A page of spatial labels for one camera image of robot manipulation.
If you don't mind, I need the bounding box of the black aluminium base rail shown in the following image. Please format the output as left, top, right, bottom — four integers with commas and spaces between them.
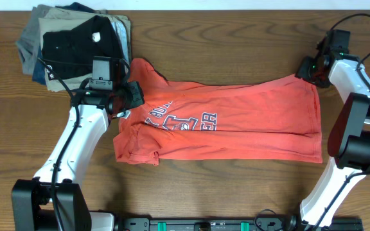
88, 210, 364, 231

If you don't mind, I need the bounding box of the red soccer t-shirt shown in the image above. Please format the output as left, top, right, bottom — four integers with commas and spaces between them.
113, 58, 322, 165

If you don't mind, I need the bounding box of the khaki folded garment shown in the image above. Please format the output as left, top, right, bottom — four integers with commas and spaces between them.
40, 14, 123, 89

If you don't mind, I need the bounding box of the black folded polo shirt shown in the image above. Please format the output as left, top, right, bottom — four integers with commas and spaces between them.
42, 16, 123, 80

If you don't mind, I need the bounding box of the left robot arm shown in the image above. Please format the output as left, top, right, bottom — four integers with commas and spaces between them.
11, 80, 145, 230

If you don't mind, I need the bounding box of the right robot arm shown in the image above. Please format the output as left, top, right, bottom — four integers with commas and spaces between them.
285, 52, 370, 230

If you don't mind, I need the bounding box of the light blue folded garment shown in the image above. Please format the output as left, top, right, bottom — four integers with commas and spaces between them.
112, 16, 132, 64

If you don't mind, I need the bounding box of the grey folded garment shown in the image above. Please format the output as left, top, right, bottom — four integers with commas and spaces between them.
15, 4, 51, 75

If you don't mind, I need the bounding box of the navy folded garment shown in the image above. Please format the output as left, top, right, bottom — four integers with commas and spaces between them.
31, 2, 101, 92

